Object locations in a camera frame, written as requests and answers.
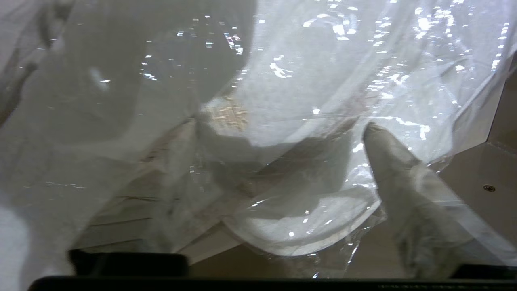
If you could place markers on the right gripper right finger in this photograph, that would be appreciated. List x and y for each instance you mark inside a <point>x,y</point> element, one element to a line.
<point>420,210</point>

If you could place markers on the metal screw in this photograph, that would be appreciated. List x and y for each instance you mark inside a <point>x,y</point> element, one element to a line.
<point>489,188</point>

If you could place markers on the clear plastic bag with white cloth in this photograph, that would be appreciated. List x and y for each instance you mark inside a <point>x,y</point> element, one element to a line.
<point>307,81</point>

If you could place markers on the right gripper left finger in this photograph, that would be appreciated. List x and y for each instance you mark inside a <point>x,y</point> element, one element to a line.
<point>133,226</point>

